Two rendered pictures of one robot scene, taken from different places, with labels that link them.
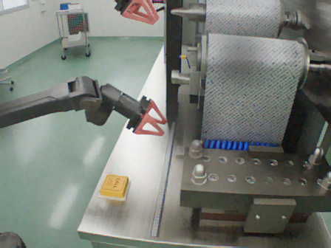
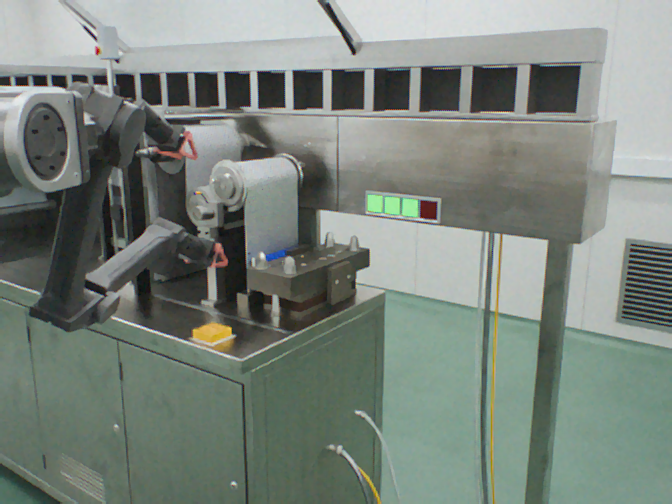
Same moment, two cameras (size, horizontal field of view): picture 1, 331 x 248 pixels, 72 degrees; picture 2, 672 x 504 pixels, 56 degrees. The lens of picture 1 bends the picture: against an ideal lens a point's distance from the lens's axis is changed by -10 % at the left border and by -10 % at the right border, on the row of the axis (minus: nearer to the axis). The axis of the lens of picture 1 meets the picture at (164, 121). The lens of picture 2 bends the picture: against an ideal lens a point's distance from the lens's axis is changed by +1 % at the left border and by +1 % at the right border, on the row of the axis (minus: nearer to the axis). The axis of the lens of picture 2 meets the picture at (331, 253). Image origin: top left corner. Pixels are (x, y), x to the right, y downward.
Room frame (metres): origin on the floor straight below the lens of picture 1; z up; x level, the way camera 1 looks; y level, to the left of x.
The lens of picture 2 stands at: (-0.47, 1.31, 1.51)
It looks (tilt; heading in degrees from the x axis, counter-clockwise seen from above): 15 degrees down; 299
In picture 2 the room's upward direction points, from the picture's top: straight up
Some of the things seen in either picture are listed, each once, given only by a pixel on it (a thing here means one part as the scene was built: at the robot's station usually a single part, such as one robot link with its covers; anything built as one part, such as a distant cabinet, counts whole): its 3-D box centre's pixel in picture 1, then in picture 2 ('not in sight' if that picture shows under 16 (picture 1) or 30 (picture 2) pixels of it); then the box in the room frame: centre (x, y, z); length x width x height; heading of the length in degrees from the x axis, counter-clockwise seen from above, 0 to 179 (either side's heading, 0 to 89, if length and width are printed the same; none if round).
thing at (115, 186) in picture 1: (114, 185); (212, 332); (0.52, 0.15, 0.91); 0.07 x 0.07 x 0.02; 83
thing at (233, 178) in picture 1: (259, 178); (312, 267); (0.45, -0.24, 1.00); 0.40 x 0.16 x 0.06; 83
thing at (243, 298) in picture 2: not in sight; (274, 288); (0.57, -0.22, 0.92); 0.28 x 0.04 x 0.04; 83
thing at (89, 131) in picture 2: not in sight; (66, 136); (0.28, 0.71, 1.45); 0.09 x 0.08 x 0.12; 21
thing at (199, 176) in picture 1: (199, 173); (289, 264); (0.43, -0.08, 1.05); 0.04 x 0.04 x 0.04
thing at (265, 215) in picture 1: (268, 217); (340, 282); (0.36, -0.25, 0.96); 0.10 x 0.03 x 0.11; 83
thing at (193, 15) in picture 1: (197, 12); (161, 151); (0.90, -0.11, 1.33); 0.06 x 0.06 x 0.06; 83
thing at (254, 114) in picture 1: (246, 116); (272, 227); (0.57, -0.22, 1.11); 0.23 x 0.01 x 0.18; 83
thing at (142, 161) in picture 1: (203, 69); (64, 257); (1.58, -0.26, 0.88); 2.52 x 0.66 x 0.04; 173
